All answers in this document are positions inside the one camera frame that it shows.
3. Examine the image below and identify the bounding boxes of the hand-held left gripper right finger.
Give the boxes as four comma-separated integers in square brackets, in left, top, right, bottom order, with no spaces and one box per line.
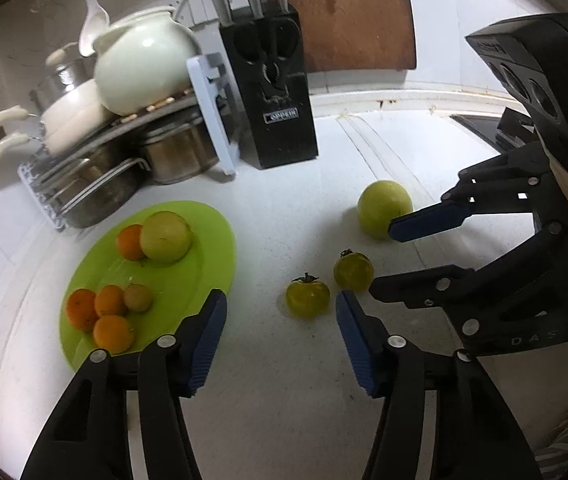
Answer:
[335,290,542,480]

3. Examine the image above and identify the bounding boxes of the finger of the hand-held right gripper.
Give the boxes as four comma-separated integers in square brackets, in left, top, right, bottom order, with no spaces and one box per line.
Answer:
[389,142,552,242]
[369,220,565,336]

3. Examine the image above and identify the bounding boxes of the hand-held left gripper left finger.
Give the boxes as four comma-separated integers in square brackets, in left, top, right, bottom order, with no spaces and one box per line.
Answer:
[20,288,228,480]

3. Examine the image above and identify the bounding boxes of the large pale green tomato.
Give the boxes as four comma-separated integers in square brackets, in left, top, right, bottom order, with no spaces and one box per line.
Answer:
[140,211,195,263]
[356,180,413,240]

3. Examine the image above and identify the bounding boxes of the small green tomato with stem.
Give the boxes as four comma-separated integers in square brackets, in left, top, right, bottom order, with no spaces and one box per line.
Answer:
[285,272,331,319]
[333,248,375,292]

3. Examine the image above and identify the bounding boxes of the green plate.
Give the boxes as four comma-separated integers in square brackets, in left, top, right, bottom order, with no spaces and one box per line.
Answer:
[60,200,237,372]

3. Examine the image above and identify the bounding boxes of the small brown kiwi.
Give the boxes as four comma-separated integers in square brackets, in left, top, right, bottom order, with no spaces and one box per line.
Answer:
[122,283,155,313]

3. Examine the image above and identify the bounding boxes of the mandarin orange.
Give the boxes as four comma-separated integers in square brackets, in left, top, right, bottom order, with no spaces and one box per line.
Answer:
[116,224,147,262]
[66,288,99,332]
[94,284,127,318]
[92,314,133,355]

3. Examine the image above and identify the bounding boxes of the gas stove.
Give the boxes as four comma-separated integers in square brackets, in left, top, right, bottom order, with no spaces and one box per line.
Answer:
[451,112,502,148]

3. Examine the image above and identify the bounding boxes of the black knife block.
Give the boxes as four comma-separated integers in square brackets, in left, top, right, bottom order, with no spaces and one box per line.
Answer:
[219,4,319,170]

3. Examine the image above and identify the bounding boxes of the large steel pot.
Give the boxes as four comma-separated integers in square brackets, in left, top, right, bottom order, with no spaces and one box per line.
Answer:
[38,157,145,230]

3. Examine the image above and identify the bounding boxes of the small steel pot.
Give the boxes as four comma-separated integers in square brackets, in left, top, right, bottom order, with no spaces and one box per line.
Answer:
[138,120,221,185]

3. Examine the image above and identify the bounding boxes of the brown wooden cutting board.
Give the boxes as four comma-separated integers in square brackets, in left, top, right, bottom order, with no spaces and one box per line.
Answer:
[284,0,419,73]

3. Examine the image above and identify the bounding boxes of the black kitchen scissors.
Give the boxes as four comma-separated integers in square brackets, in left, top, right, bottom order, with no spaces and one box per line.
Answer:
[259,15,299,96]

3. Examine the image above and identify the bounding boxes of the white and metal pot rack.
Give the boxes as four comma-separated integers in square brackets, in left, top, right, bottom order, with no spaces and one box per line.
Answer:
[18,52,239,233]

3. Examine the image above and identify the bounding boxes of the white ceramic pot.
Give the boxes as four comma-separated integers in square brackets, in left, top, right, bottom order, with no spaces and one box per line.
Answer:
[92,6,202,117]

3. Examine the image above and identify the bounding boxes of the white ladle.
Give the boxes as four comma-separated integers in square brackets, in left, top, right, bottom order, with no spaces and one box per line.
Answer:
[78,0,110,57]

